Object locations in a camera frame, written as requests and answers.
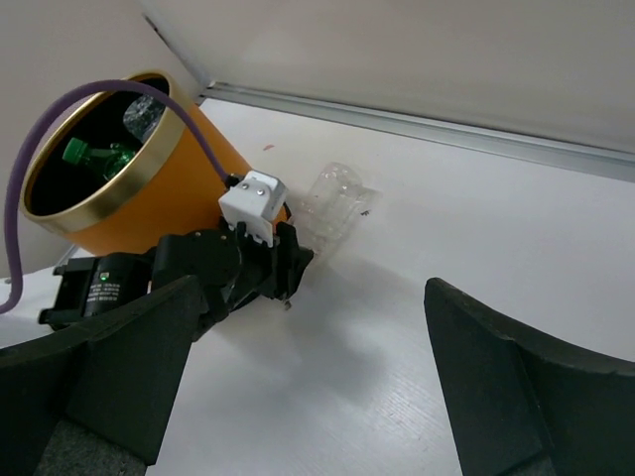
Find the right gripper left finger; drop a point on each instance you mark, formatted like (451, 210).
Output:
(96, 397)

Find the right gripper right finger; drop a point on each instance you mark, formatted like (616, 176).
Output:
(522, 402)

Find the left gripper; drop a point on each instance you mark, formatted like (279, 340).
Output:
(230, 266)

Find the clear bottle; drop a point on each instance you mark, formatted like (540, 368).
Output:
(332, 207)

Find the green bottle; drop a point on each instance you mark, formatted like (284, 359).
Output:
(104, 163)

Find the red label water bottle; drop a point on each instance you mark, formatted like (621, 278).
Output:
(143, 116)

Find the orange cylindrical bin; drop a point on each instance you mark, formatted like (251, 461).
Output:
(170, 187)

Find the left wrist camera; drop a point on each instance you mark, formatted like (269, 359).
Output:
(255, 200)

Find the aluminium frame rail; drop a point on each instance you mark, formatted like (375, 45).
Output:
(546, 152)

